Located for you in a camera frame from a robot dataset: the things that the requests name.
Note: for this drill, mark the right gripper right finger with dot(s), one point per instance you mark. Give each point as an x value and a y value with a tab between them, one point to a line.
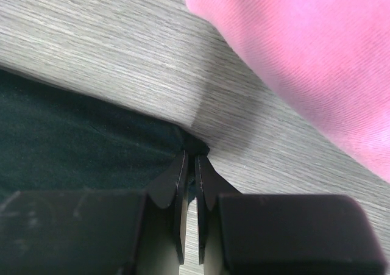
281	234

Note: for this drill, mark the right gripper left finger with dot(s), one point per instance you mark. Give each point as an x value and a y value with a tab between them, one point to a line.
98	231

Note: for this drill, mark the black t shirt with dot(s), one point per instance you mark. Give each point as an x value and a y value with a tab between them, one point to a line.
53	139

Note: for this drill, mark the pink folded t shirt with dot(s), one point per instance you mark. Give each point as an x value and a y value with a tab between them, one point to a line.
328	59

